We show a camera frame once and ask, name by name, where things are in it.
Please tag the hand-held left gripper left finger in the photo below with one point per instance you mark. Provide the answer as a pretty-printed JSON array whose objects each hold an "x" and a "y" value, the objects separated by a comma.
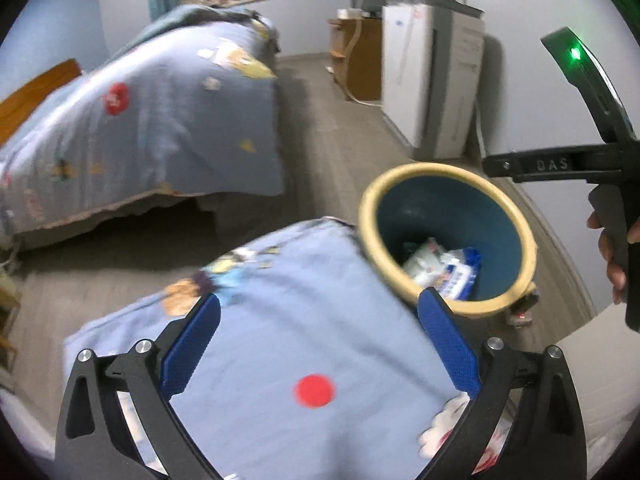
[{"x": 192, "y": 347}]

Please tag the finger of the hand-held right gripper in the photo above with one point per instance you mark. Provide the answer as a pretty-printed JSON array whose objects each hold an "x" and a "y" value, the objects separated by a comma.
[{"x": 502, "y": 165}]

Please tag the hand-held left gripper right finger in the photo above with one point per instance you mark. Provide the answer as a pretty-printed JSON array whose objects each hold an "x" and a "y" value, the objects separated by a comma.
[{"x": 450, "y": 345}]

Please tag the teal bin with yellow rim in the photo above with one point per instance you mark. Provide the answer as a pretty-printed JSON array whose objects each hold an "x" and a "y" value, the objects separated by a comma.
[{"x": 450, "y": 200}]

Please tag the blue wet wipes pack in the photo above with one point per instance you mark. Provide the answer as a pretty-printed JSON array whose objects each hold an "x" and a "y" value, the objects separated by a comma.
[{"x": 460, "y": 275}]

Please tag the person's right hand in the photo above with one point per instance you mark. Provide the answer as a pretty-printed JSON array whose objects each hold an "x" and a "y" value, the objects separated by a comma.
[{"x": 614, "y": 275}]

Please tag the small device with red light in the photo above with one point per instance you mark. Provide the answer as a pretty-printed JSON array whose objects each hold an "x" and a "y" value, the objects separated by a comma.
[{"x": 522, "y": 310}]

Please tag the white air purifier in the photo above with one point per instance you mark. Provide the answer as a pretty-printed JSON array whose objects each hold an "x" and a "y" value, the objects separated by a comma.
[{"x": 415, "y": 75}]

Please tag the wooden cabinet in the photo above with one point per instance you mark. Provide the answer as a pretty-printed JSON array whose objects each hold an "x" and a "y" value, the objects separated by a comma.
[{"x": 362, "y": 60}]

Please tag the white power adapter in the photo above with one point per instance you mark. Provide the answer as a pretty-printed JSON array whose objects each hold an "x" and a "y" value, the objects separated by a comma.
[{"x": 347, "y": 12}]

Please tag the bed with cartoon duvet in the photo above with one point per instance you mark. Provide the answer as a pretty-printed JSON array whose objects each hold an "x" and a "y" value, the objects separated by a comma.
[{"x": 150, "y": 125}]

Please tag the wooden bed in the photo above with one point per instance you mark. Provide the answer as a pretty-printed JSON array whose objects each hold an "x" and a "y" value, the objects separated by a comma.
[{"x": 35, "y": 95}]

